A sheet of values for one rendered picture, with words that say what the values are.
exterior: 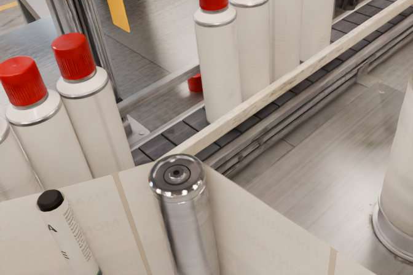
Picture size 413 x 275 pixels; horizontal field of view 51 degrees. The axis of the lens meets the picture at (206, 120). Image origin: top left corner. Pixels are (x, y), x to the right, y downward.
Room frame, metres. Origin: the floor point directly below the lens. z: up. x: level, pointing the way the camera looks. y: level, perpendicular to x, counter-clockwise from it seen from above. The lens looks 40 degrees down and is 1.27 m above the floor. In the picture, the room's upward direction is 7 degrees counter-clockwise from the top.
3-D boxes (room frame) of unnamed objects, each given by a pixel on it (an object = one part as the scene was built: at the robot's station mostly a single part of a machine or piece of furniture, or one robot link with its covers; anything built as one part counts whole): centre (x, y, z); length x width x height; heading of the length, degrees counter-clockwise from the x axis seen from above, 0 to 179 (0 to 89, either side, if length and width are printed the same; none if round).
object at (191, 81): (0.62, 0.01, 0.85); 0.03 x 0.03 x 0.03
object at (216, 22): (0.47, -0.03, 0.98); 0.05 x 0.05 x 0.20
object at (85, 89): (0.36, 0.12, 0.98); 0.05 x 0.05 x 0.20
